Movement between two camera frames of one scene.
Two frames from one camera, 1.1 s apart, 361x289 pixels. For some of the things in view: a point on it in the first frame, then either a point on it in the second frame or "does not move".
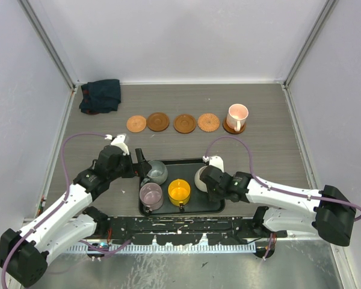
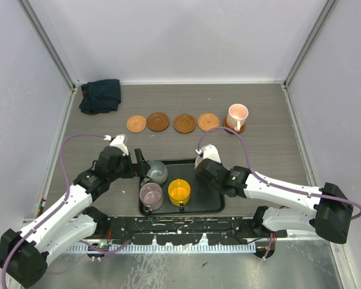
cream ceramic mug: (199, 183) → (198, 159)
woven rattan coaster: (208, 122) does not move
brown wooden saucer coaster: (231, 130) does not move
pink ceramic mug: (237, 116) does not move
